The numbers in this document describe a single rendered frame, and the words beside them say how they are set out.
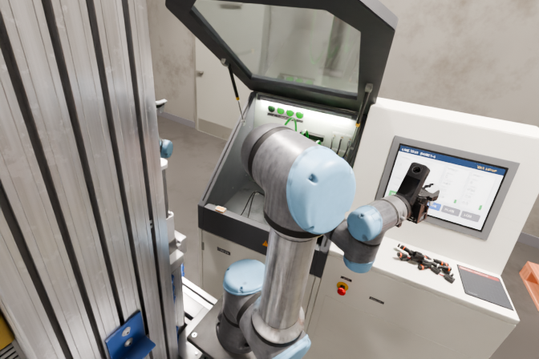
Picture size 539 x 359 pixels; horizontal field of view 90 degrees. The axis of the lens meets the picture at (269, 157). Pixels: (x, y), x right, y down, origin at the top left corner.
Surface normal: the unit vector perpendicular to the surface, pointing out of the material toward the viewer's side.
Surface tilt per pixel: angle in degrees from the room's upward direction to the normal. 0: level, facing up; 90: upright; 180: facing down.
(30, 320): 90
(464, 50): 90
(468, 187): 76
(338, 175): 83
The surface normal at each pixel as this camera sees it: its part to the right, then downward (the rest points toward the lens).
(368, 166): -0.36, 0.15
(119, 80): 0.86, 0.30
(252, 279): 0.03, -0.94
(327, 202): 0.56, 0.30
